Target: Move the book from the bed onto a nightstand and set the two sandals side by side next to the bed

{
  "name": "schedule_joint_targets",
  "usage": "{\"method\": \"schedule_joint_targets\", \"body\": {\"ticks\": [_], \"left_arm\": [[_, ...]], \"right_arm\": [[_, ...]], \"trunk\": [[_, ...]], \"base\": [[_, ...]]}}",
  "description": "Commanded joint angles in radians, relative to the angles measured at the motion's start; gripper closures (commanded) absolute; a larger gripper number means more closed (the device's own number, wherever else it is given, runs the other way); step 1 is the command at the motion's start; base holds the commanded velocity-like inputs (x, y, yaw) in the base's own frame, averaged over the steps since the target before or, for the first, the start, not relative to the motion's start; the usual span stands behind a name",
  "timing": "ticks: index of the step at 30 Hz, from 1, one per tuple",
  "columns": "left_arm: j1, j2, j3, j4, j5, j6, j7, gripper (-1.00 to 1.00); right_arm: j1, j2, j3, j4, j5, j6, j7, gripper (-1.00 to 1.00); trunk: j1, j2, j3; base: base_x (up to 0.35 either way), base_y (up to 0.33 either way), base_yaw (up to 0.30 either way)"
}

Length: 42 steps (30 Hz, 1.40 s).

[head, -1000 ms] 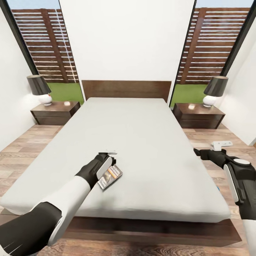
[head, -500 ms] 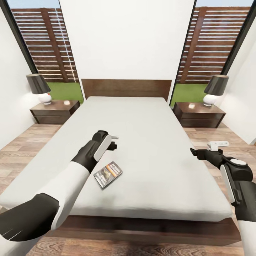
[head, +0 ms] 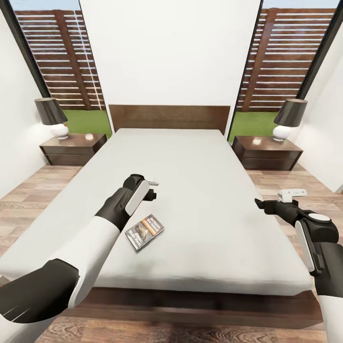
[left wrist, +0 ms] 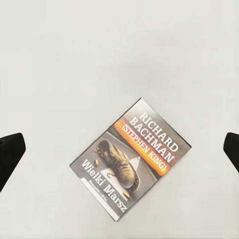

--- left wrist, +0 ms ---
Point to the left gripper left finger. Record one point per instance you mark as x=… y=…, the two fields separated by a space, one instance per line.
x=12 y=149

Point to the bed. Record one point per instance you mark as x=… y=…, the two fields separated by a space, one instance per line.
x=70 y=68

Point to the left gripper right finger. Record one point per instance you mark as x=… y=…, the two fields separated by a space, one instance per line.
x=231 y=148

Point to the hardback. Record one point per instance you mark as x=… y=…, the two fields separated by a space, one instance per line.
x=127 y=159

